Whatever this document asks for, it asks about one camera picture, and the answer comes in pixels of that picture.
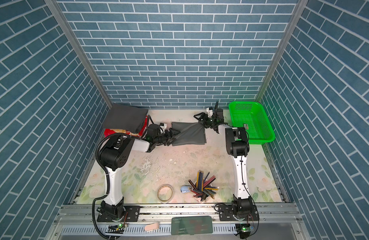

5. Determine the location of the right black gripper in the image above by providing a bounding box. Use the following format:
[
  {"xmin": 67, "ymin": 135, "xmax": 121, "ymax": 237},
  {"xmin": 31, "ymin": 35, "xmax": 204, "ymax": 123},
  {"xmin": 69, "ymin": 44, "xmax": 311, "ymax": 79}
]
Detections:
[{"xmin": 195, "ymin": 113, "xmax": 217, "ymax": 129}]

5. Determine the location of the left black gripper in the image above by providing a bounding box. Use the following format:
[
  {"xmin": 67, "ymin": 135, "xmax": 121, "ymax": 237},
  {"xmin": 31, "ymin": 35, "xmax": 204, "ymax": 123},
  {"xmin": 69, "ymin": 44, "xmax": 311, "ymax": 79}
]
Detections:
[{"xmin": 152, "ymin": 127, "xmax": 179, "ymax": 146}]

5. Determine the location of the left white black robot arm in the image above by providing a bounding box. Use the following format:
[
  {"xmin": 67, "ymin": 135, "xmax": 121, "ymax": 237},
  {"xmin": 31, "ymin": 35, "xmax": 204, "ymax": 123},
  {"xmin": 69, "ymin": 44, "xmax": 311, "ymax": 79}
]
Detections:
[{"xmin": 93, "ymin": 124, "xmax": 180, "ymax": 222}]

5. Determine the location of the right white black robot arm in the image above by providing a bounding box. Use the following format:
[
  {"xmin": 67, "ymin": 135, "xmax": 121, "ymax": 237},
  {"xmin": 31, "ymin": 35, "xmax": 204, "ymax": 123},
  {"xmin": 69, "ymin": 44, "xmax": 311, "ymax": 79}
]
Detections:
[{"xmin": 194, "ymin": 107, "xmax": 255, "ymax": 221}]

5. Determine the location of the folded dark grey t shirt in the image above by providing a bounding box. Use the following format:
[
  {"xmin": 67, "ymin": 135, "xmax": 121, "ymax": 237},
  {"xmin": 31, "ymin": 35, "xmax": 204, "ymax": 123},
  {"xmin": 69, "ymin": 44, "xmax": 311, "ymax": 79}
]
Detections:
[{"xmin": 102, "ymin": 104, "xmax": 148, "ymax": 134}]

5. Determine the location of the green plastic basket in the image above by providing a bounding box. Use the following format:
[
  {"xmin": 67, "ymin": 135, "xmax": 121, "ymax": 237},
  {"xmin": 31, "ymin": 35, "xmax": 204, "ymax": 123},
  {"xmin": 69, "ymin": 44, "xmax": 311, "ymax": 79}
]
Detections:
[{"xmin": 229, "ymin": 101, "xmax": 276, "ymax": 145}]

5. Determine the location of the folded red t shirt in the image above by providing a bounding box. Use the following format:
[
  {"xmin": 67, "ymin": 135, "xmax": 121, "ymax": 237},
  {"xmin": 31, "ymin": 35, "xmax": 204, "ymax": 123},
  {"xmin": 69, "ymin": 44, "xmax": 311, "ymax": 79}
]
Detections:
[{"xmin": 103, "ymin": 116, "xmax": 148, "ymax": 138}]

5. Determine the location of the roll of clear tape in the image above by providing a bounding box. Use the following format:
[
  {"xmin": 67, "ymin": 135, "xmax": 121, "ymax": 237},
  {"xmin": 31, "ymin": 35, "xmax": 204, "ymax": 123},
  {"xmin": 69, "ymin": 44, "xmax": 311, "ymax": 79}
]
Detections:
[{"xmin": 157, "ymin": 184, "xmax": 174, "ymax": 204}]

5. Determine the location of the small blue pencil sharpener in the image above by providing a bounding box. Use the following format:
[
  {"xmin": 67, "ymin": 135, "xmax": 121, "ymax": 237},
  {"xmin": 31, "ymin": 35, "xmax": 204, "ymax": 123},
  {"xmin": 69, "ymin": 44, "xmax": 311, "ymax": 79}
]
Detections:
[{"xmin": 180, "ymin": 186, "xmax": 192, "ymax": 193}]

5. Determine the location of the bundle of coloured pencils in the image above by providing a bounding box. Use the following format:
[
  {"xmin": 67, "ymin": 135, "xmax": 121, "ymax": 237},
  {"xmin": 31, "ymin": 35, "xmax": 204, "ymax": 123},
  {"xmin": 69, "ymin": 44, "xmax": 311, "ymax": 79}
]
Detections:
[{"xmin": 188, "ymin": 170, "xmax": 219, "ymax": 203}]

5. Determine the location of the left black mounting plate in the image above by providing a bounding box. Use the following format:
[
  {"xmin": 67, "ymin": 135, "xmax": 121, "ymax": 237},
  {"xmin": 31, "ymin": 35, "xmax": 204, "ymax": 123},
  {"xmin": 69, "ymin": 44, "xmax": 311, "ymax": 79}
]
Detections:
[{"xmin": 97, "ymin": 206, "xmax": 140, "ymax": 223}]

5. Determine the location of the black mounting plate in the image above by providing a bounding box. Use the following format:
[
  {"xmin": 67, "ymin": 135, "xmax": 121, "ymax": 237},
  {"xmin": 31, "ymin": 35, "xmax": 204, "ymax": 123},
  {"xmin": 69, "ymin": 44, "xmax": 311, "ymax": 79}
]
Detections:
[
  {"xmin": 214, "ymin": 204, "xmax": 260, "ymax": 222},
  {"xmin": 97, "ymin": 206, "xmax": 140, "ymax": 223}
]

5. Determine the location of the pink eraser block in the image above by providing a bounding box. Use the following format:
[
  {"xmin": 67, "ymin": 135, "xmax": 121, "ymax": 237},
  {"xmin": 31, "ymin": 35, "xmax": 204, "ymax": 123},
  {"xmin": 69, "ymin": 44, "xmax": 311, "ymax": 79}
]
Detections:
[{"xmin": 144, "ymin": 223, "xmax": 159, "ymax": 232}]

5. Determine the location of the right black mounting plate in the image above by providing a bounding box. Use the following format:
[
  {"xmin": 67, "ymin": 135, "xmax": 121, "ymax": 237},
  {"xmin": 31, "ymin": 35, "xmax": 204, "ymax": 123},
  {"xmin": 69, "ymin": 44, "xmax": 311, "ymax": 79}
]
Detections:
[{"xmin": 214, "ymin": 204, "xmax": 260, "ymax": 222}]

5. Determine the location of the left small circuit board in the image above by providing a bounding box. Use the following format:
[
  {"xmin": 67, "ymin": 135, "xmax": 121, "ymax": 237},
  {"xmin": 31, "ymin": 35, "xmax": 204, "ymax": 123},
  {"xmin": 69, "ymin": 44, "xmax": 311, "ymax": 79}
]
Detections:
[{"xmin": 105, "ymin": 224, "xmax": 126, "ymax": 235}]

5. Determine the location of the small circuit board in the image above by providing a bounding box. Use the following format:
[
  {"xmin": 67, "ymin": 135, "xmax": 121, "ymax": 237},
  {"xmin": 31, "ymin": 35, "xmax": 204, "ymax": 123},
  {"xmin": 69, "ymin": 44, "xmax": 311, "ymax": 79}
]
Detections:
[
  {"xmin": 235, "ymin": 224, "xmax": 252, "ymax": 240},
  {"xmin": 105, "ymin": 224, "xmax": 126, "ymax": 235}
]

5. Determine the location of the right small circuit board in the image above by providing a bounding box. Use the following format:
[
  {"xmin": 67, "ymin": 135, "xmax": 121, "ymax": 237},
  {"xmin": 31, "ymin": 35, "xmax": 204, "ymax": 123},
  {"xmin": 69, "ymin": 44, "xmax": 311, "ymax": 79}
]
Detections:
[{"xmin": 235, "ymin": 224, "xmax": 252, "ymax": 240}]

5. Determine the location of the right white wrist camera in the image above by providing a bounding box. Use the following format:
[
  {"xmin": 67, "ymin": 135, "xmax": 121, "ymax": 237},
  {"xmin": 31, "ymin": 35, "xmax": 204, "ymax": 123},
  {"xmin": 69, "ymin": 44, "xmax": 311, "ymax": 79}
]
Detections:
[{"xmin": 206, "ymin": 107, "xmax": 214, "ymax": 118}]

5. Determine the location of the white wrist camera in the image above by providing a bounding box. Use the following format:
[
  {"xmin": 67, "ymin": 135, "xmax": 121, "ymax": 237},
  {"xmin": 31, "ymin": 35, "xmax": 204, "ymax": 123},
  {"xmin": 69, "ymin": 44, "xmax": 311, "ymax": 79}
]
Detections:
[
  {"xmin": 159, "ymin": 123, "xmax": 167, "ymax": 131},
  {"xmin": 206, "ymin": 107, "xmax": 214, "ymax": 118}
]

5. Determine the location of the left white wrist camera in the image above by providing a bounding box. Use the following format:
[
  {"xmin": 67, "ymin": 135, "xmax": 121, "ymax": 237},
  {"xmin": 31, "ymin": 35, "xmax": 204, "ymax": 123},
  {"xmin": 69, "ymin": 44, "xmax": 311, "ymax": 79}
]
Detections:
[{"xmin": 159, "ymin": 123, "xmax": 167, "ymax": 131}]

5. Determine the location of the left black corrugated cable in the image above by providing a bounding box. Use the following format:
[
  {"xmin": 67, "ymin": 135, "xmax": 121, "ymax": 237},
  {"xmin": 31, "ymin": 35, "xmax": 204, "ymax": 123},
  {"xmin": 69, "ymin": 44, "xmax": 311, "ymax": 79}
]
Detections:
[{"xmin": 91, "ymin": 115, "xmax": 155, "ymax": 240}]

